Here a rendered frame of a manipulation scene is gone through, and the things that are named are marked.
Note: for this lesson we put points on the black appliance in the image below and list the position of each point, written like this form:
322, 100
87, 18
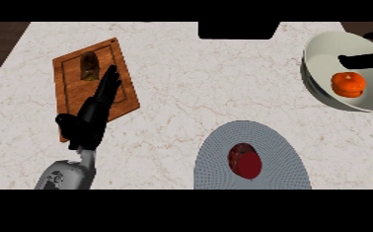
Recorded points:
238, 30

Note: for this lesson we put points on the orange round fruit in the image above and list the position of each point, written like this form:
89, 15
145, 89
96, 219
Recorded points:
348, 85

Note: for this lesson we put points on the grey round placemat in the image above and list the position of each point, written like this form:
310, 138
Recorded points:
282, 163

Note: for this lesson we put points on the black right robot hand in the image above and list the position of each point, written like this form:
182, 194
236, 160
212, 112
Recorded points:
358, 61

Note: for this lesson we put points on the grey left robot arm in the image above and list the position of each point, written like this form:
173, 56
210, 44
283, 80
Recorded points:
68, 175

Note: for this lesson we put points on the dark brown-green vegetable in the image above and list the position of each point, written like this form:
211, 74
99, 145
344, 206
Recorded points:
89, 65

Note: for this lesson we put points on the white bowl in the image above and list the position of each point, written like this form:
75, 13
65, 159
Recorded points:
325, 51

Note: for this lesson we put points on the brown wooden cutting board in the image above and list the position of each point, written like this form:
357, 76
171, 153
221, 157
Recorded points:
72, 78

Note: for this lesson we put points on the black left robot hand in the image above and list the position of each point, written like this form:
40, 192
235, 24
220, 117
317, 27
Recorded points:
92, 117

